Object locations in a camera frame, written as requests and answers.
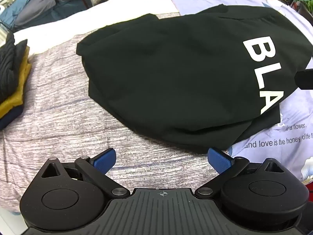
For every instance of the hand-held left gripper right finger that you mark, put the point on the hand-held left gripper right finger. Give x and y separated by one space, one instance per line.
218 162

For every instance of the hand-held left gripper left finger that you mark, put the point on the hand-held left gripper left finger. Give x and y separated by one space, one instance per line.
104 161

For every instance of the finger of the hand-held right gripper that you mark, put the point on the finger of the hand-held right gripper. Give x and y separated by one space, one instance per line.
305 79

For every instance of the black t-shirt with white letters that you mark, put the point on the black t-shirt with white letters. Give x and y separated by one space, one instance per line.
171 66

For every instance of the lavender printed blanket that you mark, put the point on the lavender printed blanket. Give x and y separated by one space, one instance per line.
281 137

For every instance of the grey striped blanket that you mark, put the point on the grey striped blanket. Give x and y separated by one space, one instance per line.
61 102

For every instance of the navy folded garment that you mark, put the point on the navy folded garment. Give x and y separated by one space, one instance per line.
9 120

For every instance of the black ribbed sweater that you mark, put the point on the black ribbed sweater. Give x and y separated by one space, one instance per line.
7 71

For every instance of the white bed sheet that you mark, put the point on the white bed sheet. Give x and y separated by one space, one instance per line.
97 12

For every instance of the pile of jackets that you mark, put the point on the pile of jackets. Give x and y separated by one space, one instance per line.
22 7

